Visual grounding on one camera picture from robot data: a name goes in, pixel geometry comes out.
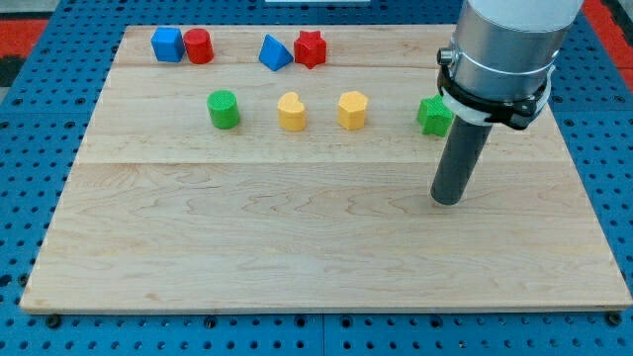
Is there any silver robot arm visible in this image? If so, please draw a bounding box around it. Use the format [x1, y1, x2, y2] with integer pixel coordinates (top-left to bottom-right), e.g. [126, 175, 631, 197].
[437, 0, 584, 131]

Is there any blue triangle block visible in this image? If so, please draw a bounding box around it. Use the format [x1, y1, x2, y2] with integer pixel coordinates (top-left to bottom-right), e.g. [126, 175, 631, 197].
[258, 34, 294, 71]

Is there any light wooden board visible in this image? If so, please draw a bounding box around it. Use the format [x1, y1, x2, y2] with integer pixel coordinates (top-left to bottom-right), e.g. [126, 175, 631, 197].
[21, 25, 632, 314]

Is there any yellow heart block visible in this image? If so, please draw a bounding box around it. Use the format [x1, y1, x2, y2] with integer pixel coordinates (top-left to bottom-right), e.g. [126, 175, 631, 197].
[277, 92, 307, 132]

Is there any yellow hexagon block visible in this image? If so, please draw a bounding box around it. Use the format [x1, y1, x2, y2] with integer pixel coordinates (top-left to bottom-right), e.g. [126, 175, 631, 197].
[337, 91, 368, 131]

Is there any green cylinder block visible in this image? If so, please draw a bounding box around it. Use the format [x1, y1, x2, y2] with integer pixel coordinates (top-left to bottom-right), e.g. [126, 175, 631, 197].
[207, 90, 240, 130]

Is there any red star block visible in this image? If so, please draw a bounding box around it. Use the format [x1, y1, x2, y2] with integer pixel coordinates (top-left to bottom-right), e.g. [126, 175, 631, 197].
[294, 31, 327, 69]

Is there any green star block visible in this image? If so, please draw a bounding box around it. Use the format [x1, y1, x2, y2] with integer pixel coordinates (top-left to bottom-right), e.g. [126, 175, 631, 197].
[416, 94, 454, 137]

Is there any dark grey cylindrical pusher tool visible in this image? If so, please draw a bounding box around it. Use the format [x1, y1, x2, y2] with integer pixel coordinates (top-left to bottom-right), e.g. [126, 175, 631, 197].
[430, 117, 493, 206]

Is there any red cylinder block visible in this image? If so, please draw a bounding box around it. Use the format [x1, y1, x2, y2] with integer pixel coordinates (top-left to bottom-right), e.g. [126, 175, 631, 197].
[183, 28, 215, 64]

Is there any blue cube block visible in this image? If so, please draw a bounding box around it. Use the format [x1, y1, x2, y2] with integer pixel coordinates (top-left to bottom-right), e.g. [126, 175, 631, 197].
[150, 27, 185, 62]

